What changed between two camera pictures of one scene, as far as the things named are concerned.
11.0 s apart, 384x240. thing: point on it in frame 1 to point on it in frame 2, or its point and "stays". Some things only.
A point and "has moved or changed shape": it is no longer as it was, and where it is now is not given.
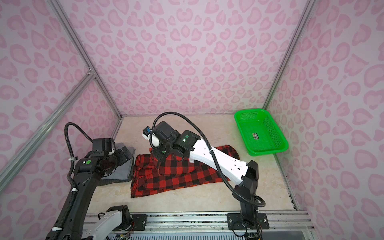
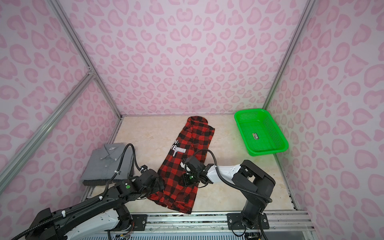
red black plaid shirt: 151,176 has moved or changed shape
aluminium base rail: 288,221 stays
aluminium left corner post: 65,21 stays
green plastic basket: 259,133 stays
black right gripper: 159,156 to 186,181
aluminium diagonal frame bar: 25,154 stays
